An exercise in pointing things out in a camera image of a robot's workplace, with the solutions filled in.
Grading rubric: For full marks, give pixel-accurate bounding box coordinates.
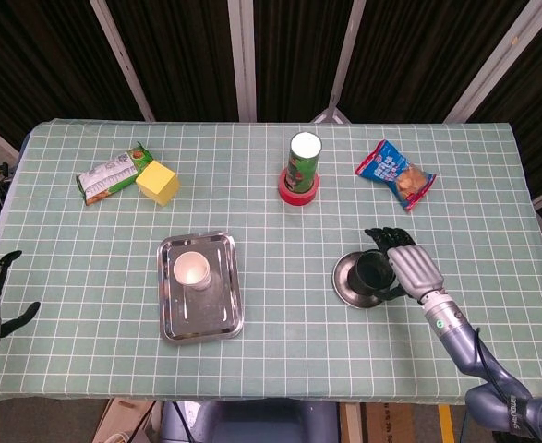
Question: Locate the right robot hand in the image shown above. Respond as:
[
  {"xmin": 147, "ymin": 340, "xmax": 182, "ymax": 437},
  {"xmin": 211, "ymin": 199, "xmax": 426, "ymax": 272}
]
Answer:
[{"xmin": 364, "ymin": 225, "xmax": 446, "ymax": 305}]

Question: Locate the black cup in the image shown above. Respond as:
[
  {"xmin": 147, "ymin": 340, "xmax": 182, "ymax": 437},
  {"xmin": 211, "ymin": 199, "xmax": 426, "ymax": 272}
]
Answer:
[{"xmin": 354, "ymin": 248, "xmax": 397, "ymax": 296}]

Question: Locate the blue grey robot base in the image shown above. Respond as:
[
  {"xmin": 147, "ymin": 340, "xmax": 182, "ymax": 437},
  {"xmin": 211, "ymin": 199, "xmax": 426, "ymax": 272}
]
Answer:
[{"xmin": 159, "ymin": 399, "xmax": 341, "ymax": 443}]

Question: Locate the round steel plate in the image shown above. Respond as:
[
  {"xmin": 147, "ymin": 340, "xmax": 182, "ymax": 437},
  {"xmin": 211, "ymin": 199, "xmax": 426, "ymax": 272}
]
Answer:
[{"xmin": 331, "ymin": 251, "xmax": 394, "ymax": 310}]

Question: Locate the blue snack bag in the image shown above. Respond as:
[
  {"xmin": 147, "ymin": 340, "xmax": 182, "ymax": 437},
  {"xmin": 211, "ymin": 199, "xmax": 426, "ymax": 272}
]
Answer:
[{"xmin": 354, "ymin": 138, "xmax": 438, "ymax": 213}]

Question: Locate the green checked tablecloth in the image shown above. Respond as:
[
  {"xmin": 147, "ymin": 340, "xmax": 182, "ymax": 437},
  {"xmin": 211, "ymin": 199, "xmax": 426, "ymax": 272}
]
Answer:
[{"xmin": 0, "ymin": 118, "xmax": 542, "ymax": 407}]

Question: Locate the red tape roll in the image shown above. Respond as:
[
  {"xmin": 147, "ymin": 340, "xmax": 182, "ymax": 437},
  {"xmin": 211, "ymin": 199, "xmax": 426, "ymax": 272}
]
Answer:
[{"xmin": 277, "ymin": 167, "xmax": 320, "ymax": 207}]

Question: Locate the green chips can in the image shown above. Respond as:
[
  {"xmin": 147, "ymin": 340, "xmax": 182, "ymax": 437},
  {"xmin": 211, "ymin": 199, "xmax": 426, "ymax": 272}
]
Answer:
[{"xmin": 284, "ymin": 131, "xmax": 323, "ymax": 194}]

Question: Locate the brown printed cardboard box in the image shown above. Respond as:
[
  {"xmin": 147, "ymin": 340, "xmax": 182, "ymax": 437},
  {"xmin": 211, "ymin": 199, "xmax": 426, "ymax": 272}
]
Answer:
[{"xmin": 360, "ymin": 402, "xmax": 415, "ymax": 443}]

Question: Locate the open cardboard box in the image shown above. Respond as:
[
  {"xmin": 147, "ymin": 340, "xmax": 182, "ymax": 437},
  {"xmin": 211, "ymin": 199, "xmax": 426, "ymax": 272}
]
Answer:
[{"xmin": 92, "ymin": 397, "xmax": 159, "ymax": 443}]

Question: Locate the green white snack packet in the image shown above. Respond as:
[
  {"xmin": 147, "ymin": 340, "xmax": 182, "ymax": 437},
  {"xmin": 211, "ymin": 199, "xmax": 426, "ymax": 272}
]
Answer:
[{"xmin": 75, "ymin": 141, "xmax": 154, "ymax": 207}]

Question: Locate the rectangular steel tray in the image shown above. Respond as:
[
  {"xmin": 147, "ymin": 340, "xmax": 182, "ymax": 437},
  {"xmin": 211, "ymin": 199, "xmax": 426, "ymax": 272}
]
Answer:
[{"xmin": 156, "ymin": 231, "xmax": 246, "ymax": 343}]

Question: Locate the yellow foam cube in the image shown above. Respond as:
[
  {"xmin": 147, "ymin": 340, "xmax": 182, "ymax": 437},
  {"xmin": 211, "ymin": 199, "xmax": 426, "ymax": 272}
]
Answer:
[{"xmin": 135, "ymin": 160, "xmax": 181, "ymax": 207}]

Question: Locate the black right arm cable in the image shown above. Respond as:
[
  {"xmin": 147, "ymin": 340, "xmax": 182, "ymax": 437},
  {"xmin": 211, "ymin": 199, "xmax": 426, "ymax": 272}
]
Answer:
[{"xmin": 472, "ymin": 326, "xmax": 519, "ymax": 435}]

